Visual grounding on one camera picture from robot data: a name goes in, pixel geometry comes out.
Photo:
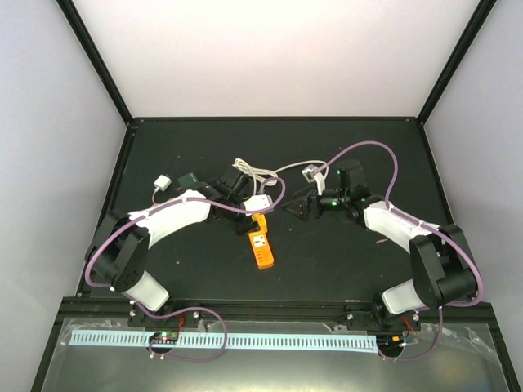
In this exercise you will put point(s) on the light blue cable duct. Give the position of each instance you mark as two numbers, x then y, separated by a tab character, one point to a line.
229	341

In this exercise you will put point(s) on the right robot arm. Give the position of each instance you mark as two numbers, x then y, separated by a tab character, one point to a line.
440	260

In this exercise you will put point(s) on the orange power strip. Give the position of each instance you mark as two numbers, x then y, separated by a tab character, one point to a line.
261	250

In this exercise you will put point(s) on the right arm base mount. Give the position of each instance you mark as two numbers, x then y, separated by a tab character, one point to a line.
374	317

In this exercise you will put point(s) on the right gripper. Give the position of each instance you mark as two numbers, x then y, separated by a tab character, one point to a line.
306	206

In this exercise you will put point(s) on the white usb charger plug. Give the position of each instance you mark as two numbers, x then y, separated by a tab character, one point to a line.
162	183

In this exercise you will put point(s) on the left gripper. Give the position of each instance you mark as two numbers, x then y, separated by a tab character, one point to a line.
243	226

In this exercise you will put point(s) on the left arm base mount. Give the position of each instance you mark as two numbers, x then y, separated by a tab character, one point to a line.
138	318

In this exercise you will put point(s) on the yellow cube socket adapter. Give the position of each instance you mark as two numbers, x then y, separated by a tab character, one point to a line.
260	221

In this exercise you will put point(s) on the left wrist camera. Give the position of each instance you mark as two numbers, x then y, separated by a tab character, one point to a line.
259	203

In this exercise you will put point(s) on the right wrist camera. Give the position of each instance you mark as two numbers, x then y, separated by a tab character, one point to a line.
313	174

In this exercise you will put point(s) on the black aluminium frame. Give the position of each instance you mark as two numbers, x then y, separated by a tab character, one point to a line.
83	303

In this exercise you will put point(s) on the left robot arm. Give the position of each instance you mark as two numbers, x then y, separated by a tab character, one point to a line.
117	257

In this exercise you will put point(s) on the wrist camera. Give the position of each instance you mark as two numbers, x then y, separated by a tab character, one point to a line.
259	203
313	174

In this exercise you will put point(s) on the green cube socket adapter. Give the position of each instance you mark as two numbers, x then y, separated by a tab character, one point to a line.
188	182

